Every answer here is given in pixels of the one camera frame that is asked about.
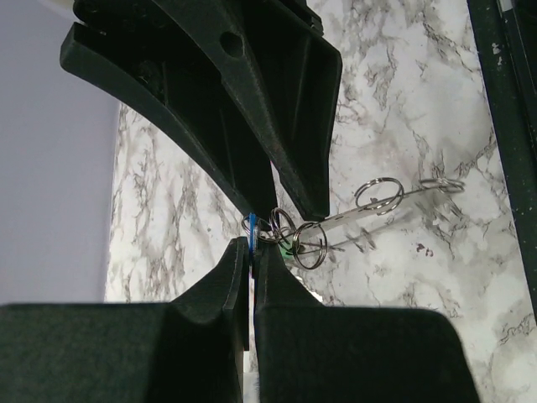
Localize green key tag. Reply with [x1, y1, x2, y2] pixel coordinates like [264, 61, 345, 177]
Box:
[279, 243, 294, 259]

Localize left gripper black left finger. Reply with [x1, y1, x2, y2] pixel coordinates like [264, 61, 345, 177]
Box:
[1, 238, 248, 402]

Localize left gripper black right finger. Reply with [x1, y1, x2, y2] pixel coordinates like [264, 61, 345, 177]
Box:
[253, 245, 479, 402]

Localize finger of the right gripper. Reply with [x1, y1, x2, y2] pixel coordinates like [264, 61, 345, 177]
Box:
[60, 23, 275, 218]
[73, 1, 341, 220]

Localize large metal key ring disc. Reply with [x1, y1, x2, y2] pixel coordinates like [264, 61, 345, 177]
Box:
[290, 177, 465, 270]

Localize blue key tag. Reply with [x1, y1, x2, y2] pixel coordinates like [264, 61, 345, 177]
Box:
[242, 213, 259, 257]

